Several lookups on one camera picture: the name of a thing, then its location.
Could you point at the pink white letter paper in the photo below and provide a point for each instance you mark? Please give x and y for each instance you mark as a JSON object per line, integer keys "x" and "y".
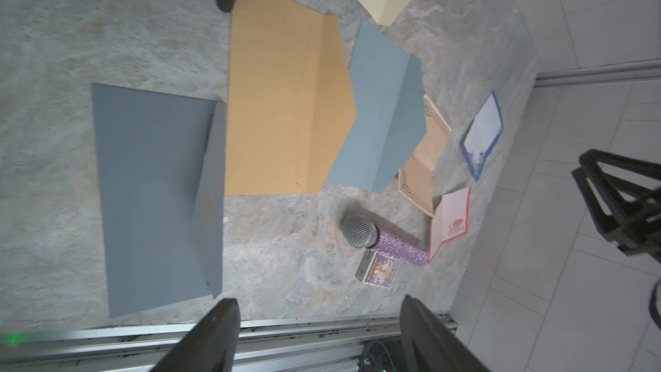
{"x": 450, "y": 220}

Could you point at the dark grey envelope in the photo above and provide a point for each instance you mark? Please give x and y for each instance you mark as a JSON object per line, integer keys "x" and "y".
{"x": 161, "y": 169}

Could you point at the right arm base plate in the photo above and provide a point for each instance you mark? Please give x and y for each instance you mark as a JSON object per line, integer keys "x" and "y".
{"x": 386, "y": 355}

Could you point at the purple glitter microphone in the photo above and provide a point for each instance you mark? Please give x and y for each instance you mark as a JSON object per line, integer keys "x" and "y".
{"x": 360, "y": 232}

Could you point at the tan kraft envelope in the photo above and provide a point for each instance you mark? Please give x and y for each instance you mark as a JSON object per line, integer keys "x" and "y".
{"x": 290, "y": 99}

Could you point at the blue bordered white letter paper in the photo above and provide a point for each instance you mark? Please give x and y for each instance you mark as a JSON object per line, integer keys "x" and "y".
{"x": 483, "y": 135}

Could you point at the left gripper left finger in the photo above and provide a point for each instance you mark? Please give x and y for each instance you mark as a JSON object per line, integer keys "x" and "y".
{"x": 210, "y": 346}

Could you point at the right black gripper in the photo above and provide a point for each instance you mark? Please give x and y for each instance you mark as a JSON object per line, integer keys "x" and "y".
{"x": 625, "y": 213}

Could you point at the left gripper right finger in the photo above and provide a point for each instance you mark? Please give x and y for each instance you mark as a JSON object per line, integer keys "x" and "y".
{"x": 429, "y": 345}

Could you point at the aluminium mounting rail frame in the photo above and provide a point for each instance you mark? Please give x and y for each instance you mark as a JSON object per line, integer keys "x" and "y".
{"x": 320, "y": 344}

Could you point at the small colourful card box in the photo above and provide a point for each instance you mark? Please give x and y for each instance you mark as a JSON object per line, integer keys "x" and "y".
{"x": 377, "y": 270}

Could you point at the light blue envelope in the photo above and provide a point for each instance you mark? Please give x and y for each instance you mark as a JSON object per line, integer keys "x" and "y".
{"x": 388, "y": 89}

